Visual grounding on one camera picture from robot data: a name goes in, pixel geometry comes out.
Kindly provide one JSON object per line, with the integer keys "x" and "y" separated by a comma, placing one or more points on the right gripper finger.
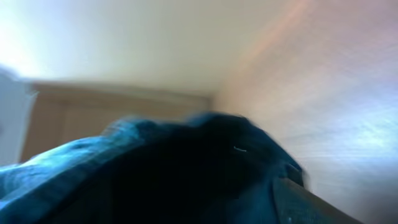
{"x": 295, "y": 205}

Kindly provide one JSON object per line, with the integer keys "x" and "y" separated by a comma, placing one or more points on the dark blue shorts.
{"x": 215, "y": 168}

